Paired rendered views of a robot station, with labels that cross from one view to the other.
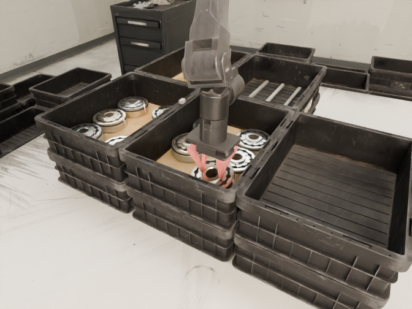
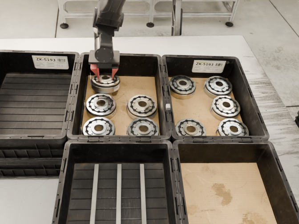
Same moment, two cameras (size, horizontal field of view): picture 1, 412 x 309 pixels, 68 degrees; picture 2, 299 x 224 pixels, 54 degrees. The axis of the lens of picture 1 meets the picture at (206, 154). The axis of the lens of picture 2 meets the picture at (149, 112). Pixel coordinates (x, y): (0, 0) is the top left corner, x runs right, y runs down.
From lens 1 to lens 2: 136 cm
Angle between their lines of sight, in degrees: 90
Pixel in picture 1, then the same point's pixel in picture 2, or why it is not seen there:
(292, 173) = (59, 122)
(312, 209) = (41, 99)
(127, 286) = not seen: hidden behind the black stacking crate
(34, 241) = not seen: hidden behind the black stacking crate
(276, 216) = (56, 52)
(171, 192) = (122, 69)
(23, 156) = (271, 104)
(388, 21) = not seen: outside the picture
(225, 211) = (86, 66)
